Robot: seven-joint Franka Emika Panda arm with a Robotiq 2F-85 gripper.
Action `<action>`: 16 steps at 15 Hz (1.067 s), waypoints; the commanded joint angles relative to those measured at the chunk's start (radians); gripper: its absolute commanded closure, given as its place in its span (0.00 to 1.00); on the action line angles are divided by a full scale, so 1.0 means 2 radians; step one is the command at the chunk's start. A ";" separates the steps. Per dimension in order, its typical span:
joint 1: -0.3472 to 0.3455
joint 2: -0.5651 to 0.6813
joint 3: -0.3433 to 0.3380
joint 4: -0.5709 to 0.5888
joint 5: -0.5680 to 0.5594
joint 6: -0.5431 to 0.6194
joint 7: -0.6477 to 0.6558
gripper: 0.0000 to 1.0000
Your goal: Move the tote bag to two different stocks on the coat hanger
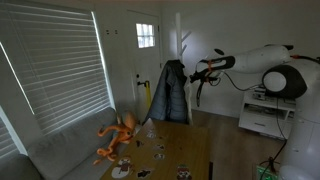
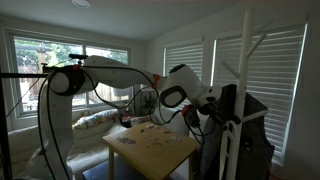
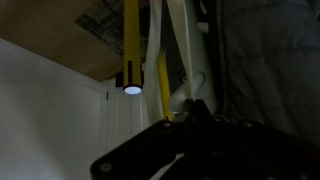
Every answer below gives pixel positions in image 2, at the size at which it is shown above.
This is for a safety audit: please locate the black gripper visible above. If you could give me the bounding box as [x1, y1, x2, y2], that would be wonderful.
[199, 96, 231, 129]

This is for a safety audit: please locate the white tote bag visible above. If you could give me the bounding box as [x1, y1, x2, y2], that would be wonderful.
[218, 119, 240, 180]

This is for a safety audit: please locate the white coat stand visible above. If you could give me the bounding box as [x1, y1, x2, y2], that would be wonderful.
[219, 8, 269, 180]

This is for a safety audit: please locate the dark grey jacket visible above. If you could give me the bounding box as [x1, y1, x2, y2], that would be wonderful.
[199, 83, 276, 180]

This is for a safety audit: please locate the wide white window blind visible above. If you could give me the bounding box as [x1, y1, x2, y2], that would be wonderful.
[211, 24, 307, 166]

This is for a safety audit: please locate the snowman sticker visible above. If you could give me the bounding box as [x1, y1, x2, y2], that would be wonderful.
[143, 123, 162, 131]

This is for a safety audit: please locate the wooden table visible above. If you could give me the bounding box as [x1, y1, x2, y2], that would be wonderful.
[101, 121, 200, 180]

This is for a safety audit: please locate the santa figure sticker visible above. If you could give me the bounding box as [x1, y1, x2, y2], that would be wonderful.
[114, 136, 137, 146]

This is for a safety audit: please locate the blue ottoman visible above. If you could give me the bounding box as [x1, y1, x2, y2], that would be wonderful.
[81, 155, 149, 180]

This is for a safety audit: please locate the floral pillow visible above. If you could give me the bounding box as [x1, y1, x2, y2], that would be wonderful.
[71, 108, 121, 130]

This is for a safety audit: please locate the grey sofa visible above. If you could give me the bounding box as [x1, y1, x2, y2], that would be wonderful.
[6, 106, 208, 180]

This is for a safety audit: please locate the round ceiling light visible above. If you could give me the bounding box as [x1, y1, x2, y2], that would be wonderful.
[71, 0, 93, 9]

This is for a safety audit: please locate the large glass window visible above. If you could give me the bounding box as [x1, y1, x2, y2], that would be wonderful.
[6, 31, 133, 119]

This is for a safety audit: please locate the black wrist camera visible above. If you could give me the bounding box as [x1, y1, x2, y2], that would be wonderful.
[184, 105, 201, 130]

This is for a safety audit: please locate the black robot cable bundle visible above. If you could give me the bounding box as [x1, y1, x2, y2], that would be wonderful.
[35, 64, 208, 180]

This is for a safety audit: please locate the black camera on stand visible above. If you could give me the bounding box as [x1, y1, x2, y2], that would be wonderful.
[68, 53, 90, 67]

